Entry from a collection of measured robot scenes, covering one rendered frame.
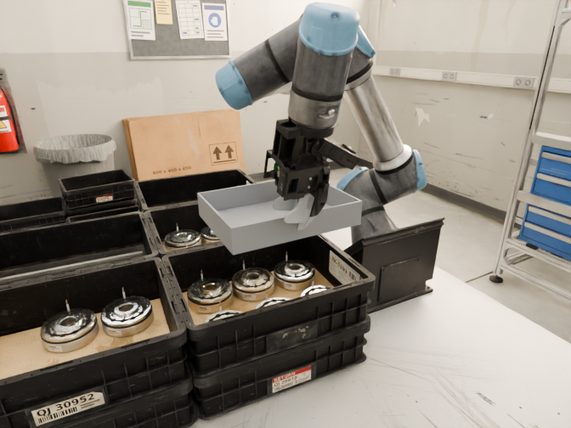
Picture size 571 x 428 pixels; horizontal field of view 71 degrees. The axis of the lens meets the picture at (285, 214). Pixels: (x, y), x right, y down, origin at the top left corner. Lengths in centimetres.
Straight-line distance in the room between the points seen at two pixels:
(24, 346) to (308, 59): 77
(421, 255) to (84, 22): 324
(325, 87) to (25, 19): 338
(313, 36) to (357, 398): 71
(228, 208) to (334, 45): 46
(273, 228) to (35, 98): 327
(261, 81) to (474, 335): 83
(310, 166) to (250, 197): 30
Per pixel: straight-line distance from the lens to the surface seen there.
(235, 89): 68
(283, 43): 66
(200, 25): 398
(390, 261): 112
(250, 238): 69
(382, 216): 120
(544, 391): 109
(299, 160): 62
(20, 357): 96
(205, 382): 82
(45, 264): 129
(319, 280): 104
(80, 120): 385
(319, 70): 56
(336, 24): 55
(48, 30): 381
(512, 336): 121
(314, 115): 58
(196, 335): 74
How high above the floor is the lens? 138
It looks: 23 degrees down
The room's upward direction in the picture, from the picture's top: straight up
